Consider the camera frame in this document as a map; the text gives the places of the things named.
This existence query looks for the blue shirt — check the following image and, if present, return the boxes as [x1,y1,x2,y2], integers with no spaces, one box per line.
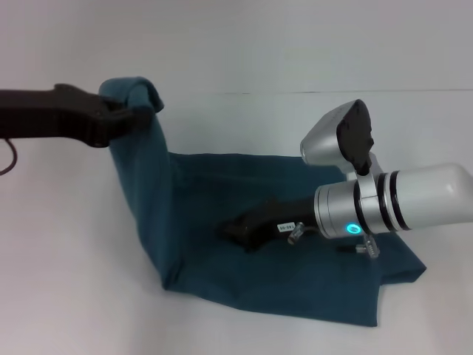
[98,75,428,329]

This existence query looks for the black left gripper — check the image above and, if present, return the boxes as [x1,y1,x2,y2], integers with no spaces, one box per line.
[0,84,153,149]

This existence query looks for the grey cable with metal plug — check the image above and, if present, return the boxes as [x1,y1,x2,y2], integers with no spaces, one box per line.
[336,233,381,261]

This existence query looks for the silver metal cable connector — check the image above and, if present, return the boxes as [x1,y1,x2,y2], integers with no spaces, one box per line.
[287,220,321,246]

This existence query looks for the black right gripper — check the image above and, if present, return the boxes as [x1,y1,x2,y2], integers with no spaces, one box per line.
[215,197,319,255]

